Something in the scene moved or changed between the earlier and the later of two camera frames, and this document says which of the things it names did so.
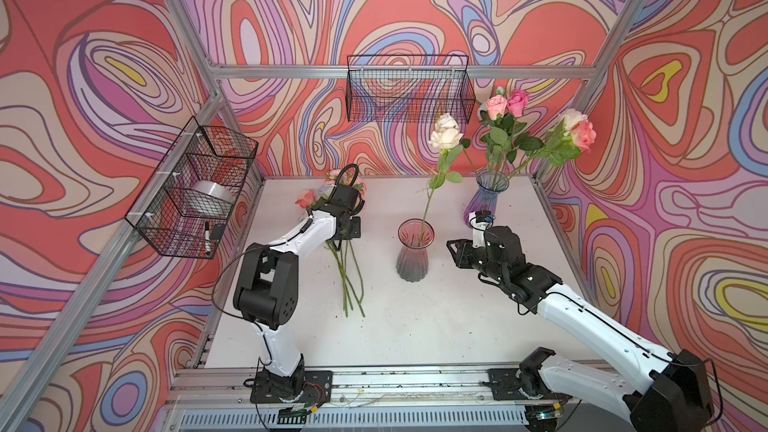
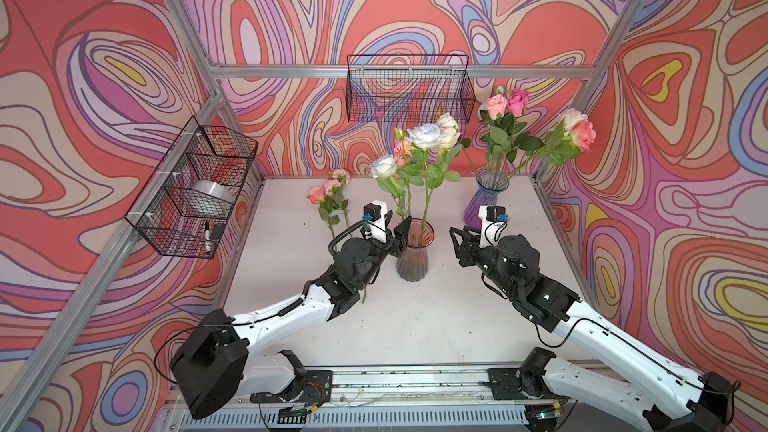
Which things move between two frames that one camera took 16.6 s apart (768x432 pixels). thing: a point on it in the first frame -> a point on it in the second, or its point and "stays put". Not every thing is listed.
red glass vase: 415,235 stays put
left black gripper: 356,231 -> 397,245
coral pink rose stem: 562,148 stays put
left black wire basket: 187,204 stays put
